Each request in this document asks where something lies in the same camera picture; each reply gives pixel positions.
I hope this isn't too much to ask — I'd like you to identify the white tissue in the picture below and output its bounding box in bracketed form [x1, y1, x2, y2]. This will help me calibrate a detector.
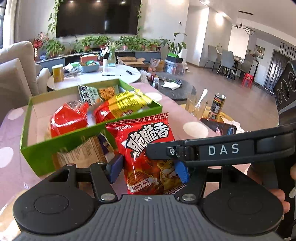
[161, 80, 181, 90]

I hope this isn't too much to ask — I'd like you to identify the shiny red snack packet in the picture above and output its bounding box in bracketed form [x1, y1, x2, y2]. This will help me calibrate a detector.
[49, 101, 90, 139]

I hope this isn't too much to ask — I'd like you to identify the pink dotted tablecloth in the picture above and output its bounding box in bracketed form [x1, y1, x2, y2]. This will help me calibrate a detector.
[0, 81, 279, 232]

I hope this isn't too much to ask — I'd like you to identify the green black box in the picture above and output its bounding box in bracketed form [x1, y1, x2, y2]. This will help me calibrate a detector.
[166, 53, 183, 63]

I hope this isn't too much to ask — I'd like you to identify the black gold drink can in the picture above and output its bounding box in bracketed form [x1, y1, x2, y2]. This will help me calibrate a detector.
[209, 93, 227, 121]

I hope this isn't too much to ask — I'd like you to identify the row of potted green plants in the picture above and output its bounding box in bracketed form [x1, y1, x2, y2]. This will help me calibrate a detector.
[45, 35, 162, 59]

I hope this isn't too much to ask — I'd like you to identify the red plastic stool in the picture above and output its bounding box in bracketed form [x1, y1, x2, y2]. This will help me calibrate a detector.
[241, 73, 254, 89]

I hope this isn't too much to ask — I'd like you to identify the dark ornate door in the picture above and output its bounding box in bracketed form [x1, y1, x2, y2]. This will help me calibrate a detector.
[265, 43, 296, 93]

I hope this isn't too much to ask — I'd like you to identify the dark round table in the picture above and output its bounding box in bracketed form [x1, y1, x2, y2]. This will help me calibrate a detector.
[148, 77, 197, 101]

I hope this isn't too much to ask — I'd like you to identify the yellow canister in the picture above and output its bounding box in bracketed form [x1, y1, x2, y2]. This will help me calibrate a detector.
[51, 64, 65, 83]

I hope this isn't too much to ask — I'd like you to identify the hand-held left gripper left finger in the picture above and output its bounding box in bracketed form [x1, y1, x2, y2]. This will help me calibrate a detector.
[47, 154, 125, 203]

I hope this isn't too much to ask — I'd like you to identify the blue basket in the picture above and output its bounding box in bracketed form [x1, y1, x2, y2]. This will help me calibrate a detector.
[79, 62, 100, 74]

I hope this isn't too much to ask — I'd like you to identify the glass vase with plant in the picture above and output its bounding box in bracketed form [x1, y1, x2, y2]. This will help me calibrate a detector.
[105, 39, 121, 64]

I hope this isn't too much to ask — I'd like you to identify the orange plastic bag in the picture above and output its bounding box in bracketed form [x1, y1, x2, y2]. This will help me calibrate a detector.
[149, 58, 165, 72]

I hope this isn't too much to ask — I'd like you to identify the smartphone in red case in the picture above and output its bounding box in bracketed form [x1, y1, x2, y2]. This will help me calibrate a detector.
[200, 117, 238, 136]

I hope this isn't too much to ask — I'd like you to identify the white round table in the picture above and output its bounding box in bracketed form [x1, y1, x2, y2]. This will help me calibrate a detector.
[47, 63, 142, 92]

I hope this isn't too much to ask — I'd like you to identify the clear storage box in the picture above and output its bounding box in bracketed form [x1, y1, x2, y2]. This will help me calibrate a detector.
[164, 60, 187, 75]

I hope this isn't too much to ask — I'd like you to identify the grey television cabinet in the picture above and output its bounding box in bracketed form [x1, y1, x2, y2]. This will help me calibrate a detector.
[34, 49, 162, 68]

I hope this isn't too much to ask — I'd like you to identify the yellow wooden side table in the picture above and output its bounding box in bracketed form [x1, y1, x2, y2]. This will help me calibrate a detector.
[179, 103, 246, 140]

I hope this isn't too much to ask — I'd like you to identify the black wall television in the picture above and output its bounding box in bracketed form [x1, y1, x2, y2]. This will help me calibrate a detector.
[55, 0, 142, 39]

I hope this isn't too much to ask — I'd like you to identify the orange tissue box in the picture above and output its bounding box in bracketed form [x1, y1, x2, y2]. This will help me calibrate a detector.
[80, 54, 99, 63]

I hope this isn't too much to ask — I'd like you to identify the yellow red striped snack packet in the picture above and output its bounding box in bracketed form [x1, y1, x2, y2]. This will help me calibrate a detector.
[93, 90, 153, 125]

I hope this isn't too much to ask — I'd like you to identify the green snack packet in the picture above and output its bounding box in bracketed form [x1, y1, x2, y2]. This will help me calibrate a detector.
[77, 84, 120, 106]

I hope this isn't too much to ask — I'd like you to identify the person's right hand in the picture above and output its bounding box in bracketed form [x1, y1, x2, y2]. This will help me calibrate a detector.
[246, 162, 296, 215]

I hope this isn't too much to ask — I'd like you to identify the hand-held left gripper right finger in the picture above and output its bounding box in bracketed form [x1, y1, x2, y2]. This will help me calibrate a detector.
[174, 160, 253, 203]

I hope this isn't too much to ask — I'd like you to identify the red checkered-edge snack packet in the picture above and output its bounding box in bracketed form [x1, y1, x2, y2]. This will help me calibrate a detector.
[105, 112, 186, 195]

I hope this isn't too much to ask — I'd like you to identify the beige paper snack packet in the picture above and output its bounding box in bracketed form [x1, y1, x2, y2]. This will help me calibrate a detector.
[54, 133, 118, 171]

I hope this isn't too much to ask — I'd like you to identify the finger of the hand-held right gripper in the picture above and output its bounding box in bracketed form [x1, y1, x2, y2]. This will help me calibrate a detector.
[145, 126, 279, 168]

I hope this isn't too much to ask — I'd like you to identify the white spoon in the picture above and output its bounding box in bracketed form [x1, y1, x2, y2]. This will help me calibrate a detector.
[197, 88, 209, 105]

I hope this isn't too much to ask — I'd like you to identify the dining table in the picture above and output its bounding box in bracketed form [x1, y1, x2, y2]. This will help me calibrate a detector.
[232, 55, 257, 70]

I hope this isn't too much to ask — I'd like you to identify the green cardboard box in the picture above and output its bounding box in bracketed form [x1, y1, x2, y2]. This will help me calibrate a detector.
[19, 78, 163, 177]

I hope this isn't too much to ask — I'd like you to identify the beige sofa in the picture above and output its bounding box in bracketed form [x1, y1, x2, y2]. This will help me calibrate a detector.
[0, 41, 51, 110]

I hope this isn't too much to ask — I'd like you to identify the tall leafy plant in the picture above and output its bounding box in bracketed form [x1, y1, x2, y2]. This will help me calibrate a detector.
[162, 32, 187, 55]

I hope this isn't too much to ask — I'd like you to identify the glass mug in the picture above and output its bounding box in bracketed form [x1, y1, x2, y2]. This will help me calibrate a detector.
[185, 94, 209, 120]

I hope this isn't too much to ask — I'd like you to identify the red flower plant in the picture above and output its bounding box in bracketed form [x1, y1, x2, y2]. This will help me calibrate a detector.
[32, 32, 49, 59]

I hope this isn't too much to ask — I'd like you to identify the grey dining chair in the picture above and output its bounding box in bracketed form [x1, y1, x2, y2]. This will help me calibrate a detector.
[217, 49, 238, 79]
[206, 44, 223, 70]

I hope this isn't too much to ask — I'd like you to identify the open cardboard box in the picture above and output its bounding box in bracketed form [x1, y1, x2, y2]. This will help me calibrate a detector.
[117, 56, 146, 68]

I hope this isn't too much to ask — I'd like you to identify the clear plastic bag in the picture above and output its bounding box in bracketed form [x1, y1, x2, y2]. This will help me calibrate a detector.
[140, 69, 151, 84]

